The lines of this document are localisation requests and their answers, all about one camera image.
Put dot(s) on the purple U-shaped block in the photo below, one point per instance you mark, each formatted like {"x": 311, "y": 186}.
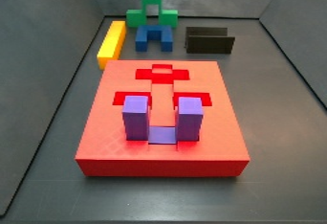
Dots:
{"x": 162, "y": 124}

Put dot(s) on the green stepped block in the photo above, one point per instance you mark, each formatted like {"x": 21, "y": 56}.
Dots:
{"x": 136, "y": 17}

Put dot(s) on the blue U-shaped block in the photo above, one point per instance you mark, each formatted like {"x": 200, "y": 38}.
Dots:
{"x": 153, "y": 32}

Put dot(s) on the black angled stand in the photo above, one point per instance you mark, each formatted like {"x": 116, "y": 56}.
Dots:
{"x": 208, "y": 40}

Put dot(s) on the red fixture base block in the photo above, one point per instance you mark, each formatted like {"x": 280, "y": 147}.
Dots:
{"x": 105, "y": 154}

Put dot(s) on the yellow long bar block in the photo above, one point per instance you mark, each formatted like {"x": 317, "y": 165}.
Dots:
{"x": 112, "y": 43}

